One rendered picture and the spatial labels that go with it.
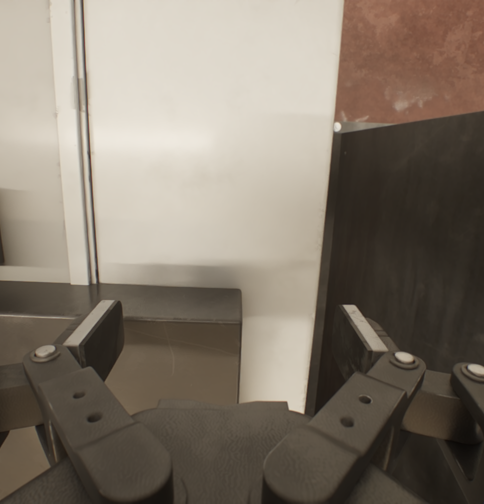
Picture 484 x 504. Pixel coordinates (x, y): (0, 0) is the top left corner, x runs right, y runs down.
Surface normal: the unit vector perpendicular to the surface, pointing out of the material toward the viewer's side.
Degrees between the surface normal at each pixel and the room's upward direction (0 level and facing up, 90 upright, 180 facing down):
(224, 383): 0
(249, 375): 0
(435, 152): 90
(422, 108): 0
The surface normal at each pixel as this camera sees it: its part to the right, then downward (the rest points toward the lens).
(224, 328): 0.01, 0.27
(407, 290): -1.00, -0.02
